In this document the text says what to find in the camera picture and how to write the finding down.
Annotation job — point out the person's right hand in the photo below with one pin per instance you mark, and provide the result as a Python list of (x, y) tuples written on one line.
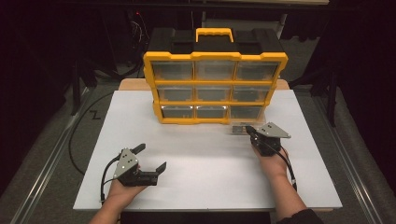
[(274, 165)]

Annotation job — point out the yellow black organizer cabinet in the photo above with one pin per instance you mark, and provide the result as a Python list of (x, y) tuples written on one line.
[(214, 51)]

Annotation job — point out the set of clear cabinet bins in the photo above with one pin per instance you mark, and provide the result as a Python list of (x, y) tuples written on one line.
[(174, 71)]

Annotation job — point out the person's left hand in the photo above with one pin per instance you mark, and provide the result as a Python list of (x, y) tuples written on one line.
[(124, 193)]

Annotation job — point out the black metal stand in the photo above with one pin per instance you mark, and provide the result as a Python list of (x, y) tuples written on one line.
[(75, 90)]

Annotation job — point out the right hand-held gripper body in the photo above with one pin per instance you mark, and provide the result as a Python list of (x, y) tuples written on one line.
[(271, 132)]

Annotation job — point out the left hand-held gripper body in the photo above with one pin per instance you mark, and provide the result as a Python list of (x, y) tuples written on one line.
[(126, 163)]

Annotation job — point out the metal floor rail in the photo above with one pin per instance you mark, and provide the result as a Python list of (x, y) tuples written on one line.
[(46, 168), (345, 161)]

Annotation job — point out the single clear plastic drawer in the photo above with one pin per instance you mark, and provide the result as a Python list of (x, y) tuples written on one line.
[(244, 113)]

